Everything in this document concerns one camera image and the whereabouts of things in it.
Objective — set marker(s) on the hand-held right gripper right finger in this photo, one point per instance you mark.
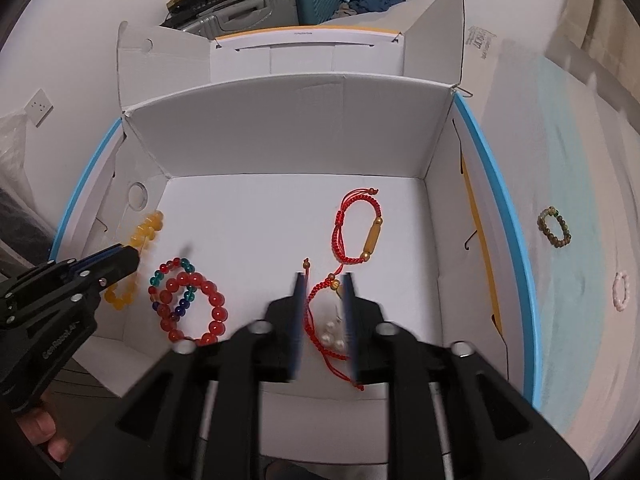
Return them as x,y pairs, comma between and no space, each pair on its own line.
350,320

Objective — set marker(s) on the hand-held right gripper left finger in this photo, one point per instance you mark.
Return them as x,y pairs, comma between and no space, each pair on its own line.
299,320

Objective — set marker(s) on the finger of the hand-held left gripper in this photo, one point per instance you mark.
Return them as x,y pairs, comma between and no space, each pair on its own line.
117,272
117,252

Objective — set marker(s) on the blue and white cardboard box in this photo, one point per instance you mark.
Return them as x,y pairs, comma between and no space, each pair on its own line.
300,200

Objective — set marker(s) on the person's left hand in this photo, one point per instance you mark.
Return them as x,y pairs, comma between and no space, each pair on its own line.
42,430

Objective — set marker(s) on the clear plastic bag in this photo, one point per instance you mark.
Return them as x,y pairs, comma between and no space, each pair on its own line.
17,160

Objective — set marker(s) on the silver suitcase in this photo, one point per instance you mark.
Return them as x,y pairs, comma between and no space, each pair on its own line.
240,15

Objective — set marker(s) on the white wall socket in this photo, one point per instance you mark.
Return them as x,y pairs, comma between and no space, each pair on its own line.
37,105

